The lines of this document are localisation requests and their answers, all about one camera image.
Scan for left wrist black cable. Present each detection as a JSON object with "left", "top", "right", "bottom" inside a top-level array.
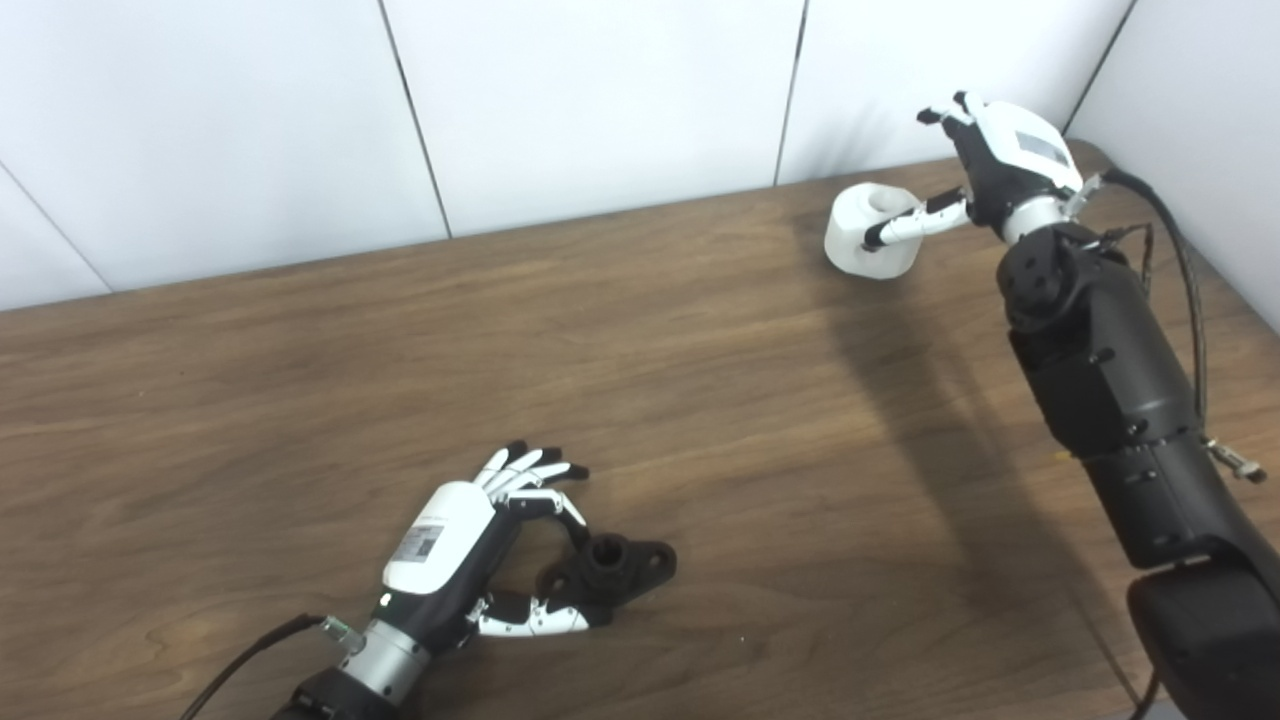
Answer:
[{"left": 180, "top": 613, "right": 366, "bottom": 720}]

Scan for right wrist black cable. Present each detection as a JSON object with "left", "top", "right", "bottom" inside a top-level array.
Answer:
[{"left": 1075, "top": 167, "right": 1263, "bottom": 720}]

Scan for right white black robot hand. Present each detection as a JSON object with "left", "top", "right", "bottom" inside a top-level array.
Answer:
[{"left": 862, "top": 90, "right": 1086, "bottom": 251}]

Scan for black plastic holder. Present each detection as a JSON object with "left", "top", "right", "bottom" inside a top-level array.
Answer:
[{"left": 537, "top": 534, "right": 678, "bottom": 613}]

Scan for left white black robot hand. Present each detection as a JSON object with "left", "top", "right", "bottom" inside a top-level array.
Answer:
[{"left": 375, "top": 440, "right": 591, "bottom": 651}]

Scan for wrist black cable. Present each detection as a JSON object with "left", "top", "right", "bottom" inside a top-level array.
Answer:
[
  {"left": 1075, "top": 167, "right": 1263, "bottom": 720},
  {"left": 180, "top": 613, "right": 366, "bottom": 720}
]

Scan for round white plastic piece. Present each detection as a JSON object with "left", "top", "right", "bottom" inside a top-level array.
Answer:
[{"left": 824, "top": 183, "right": 926, "bottom": 281}]

